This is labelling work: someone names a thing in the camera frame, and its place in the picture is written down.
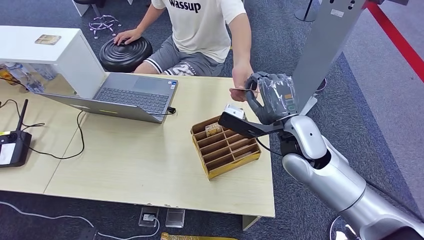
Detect person's right hand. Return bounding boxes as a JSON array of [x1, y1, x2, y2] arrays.
[[113, 28, 144, 47]]

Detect person's left hand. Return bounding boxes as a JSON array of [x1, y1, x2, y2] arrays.
[[229, 63, 258, 103]]

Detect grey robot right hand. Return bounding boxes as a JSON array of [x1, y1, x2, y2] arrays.
[[245, 71, 299, 126]]

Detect patterned gold card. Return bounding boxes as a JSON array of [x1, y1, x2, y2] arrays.
[[229, 86, 257, 94], [204, 122, 223, 138]]

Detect person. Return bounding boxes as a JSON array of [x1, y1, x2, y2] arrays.
[[113, 0, 258, 103]]

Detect cardboard slotted card holder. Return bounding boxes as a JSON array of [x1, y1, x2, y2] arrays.
[[190, 115, 263, 181]]

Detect patterned card on shelf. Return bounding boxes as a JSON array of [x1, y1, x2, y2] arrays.
[[34, 34, 63, 46]]

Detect black round stool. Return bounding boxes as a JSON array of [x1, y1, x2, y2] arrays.
[[98, 35, 154, 74]]

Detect chair base with casters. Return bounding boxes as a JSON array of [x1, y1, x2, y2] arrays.
[[88, 14, 122, 40]]

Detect white box shelf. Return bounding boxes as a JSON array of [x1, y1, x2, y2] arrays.
[[0, 25, 107, 100]]

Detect grey open laptop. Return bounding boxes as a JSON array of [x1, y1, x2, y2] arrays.
[[38, 72, 179, 125]]

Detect grey metal stand pillar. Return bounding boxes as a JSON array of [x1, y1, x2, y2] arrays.
[[291, 0, 366, 117]]

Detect black round pole base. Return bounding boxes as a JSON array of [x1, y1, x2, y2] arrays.
[[294, 0, 320, 23]]

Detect clear plastic bags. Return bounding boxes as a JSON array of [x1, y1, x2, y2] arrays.
[[0, 62, 58, 94]]

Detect white table leg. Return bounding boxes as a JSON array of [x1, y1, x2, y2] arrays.
[[242, 215, 261, 232]]

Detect metal floor socket cover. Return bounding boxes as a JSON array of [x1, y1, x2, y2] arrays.
[[164, 208, 186, 229]]

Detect black router with antenna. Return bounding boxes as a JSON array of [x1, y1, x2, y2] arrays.
[[0, 98, 33, 169]]

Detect yellow patterned box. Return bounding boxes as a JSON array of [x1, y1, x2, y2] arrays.
[[160, 232, 238, 240]]

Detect floor socket with plug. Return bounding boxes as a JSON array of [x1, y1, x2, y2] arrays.
[[138, 206, 160, 229]]

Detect black power strip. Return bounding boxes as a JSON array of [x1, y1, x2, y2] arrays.
[[77, 227, 100, 240]]

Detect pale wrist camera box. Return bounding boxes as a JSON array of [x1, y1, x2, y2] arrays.
[[224, 103, 247, 121]]

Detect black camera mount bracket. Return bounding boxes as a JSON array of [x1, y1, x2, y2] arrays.
[[217, 111, 286, 140]]

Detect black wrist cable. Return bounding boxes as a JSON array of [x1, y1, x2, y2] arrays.
[[255, 137, 284, 157]]

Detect black power cable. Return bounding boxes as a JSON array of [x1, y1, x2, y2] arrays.
[[29, 106, 177, 161]]

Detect thin black router cable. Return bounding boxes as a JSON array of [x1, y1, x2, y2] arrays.
[[0, 98, 47, 132]]

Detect white floor cable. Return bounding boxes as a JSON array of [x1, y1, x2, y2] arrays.
[[0, 200, 161, 240]]

